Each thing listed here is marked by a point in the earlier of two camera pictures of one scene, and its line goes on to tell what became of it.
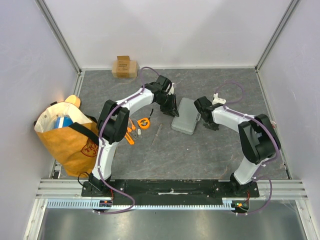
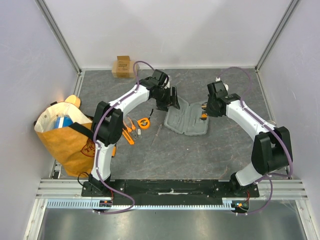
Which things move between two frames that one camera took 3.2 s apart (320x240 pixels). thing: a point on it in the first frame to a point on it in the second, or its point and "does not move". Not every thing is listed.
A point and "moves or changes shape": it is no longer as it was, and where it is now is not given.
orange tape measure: (143, 123) does not move
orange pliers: (133, 130) does not move
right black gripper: (207, 119) to (211, 108)
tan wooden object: (74, 99) does not move
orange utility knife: (129, 139) does not move
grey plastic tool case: (188, 116) moves or changes shape
